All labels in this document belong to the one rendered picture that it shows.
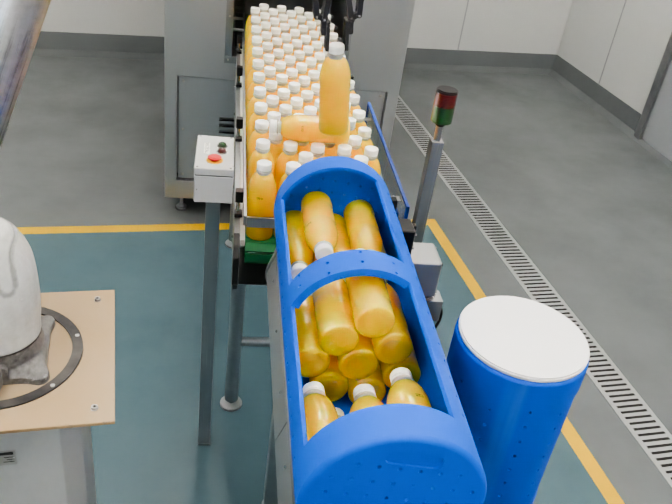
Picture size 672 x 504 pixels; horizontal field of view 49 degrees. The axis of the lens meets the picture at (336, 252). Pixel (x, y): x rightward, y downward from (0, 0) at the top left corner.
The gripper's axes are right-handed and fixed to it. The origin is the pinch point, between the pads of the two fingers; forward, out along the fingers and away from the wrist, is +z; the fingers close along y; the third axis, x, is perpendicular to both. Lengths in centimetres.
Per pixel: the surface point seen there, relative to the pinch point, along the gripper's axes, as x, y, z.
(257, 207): -2.0, -19.6, 45.5
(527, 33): 409, 247, 180
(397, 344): -70, 0, 30
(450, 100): 22, 38, 30
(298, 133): 14.3, -6.6, 33.6
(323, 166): -19.6, -5.7, 22.8
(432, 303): -8, 31, 81
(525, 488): -76, 32, 74
